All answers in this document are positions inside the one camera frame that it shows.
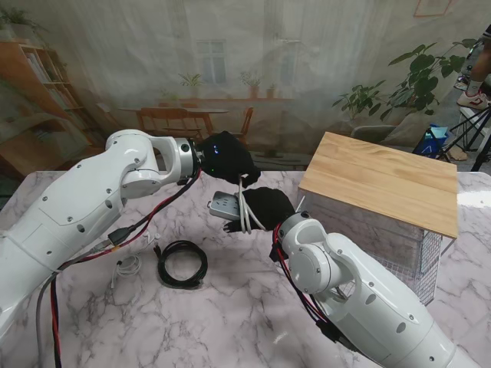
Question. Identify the person in striped shorts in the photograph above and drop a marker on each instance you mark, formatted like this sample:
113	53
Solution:
479	69

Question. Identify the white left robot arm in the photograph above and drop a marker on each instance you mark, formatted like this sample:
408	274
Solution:
84	214

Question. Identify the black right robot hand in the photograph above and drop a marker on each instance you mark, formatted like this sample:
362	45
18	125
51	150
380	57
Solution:
268	207

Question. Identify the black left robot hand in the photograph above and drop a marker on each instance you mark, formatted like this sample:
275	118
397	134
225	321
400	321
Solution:
226	157

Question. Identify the printed scenery backdrop cloth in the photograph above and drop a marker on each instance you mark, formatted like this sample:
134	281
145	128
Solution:
115	76

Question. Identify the blue bag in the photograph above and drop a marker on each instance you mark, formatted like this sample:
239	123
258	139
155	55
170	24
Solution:
429	143

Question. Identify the white box on floor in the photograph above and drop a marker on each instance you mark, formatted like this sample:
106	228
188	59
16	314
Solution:
473	115

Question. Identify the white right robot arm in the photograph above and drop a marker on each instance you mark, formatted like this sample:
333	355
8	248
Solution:
356	291

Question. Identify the black tripod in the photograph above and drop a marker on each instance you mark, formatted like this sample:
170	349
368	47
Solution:
470	130

